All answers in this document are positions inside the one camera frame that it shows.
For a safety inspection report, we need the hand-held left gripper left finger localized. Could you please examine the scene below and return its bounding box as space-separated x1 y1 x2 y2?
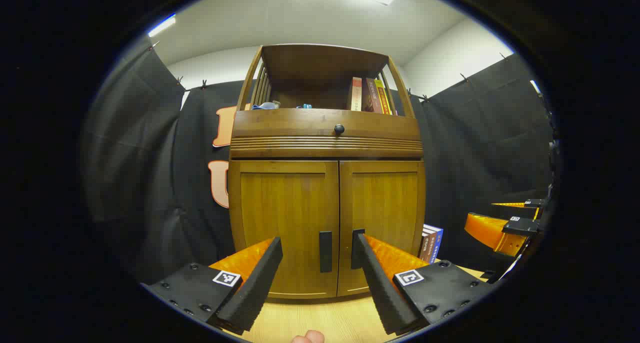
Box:
141 236 284 335

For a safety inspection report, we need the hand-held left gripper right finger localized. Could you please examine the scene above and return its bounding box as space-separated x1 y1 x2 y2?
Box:
351 233 496 336

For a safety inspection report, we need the black door handle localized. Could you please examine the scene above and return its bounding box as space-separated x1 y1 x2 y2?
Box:
319 230 333 274
351 228 366 270

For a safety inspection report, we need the wooden shoe cabinet door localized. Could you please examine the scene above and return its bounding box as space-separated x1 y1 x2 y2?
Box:
337 160 427 298
230 159 341 300

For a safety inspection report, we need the wooden double-door shoe cabinet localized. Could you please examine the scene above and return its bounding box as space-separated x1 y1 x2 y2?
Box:
227 43 427 300

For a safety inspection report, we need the wooden cabinet drawer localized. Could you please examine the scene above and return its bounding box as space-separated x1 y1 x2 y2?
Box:
230 108 424 159

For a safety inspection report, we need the brown book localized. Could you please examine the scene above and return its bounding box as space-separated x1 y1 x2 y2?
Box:
419 225 434 262

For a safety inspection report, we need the blue book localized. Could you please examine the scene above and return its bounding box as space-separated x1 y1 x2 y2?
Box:
427 224 444 265

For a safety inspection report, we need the black backdrop cloth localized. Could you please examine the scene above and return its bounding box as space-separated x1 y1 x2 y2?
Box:
81 35 557 286

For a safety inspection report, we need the maroon book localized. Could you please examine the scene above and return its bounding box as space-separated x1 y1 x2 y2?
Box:
361 77 384 114

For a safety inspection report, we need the beige and red book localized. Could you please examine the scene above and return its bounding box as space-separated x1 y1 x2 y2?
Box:
348 76 363 112

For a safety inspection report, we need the small ceiling light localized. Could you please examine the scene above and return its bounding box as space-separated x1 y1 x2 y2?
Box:
147 13 177 38

